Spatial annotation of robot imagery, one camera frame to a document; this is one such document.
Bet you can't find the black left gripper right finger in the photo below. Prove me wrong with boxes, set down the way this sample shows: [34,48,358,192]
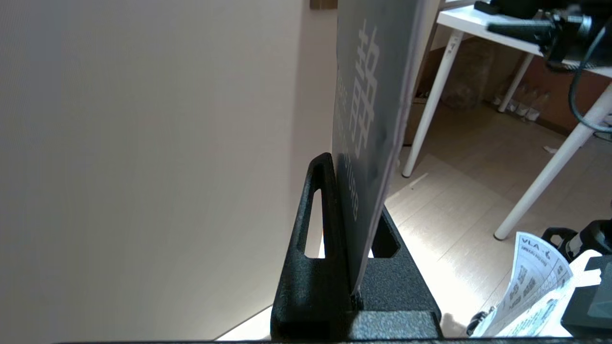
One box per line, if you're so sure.
[353,204,442,341]

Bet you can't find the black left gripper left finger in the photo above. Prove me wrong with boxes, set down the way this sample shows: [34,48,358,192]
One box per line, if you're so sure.
[271,152,358,341]

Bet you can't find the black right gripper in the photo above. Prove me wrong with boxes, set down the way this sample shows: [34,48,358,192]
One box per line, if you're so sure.
[487,10,594,64]

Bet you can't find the grey do-not-disturb door sign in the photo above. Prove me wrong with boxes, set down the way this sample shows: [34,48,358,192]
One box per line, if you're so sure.
[331,0,428,295]

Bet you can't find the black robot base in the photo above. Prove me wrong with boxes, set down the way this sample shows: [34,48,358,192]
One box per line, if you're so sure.
[542,219,612,338]

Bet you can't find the white table leg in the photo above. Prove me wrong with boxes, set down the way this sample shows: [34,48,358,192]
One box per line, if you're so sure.
[401,30,465,179]
[493,85,612,241]
[497,53,536,114]

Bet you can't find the white printed paper label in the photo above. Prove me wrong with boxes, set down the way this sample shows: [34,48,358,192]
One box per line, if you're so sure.
[471,231,574,338]

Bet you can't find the black smooth cable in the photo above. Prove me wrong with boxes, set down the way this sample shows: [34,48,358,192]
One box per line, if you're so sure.
[568,24,612,135]

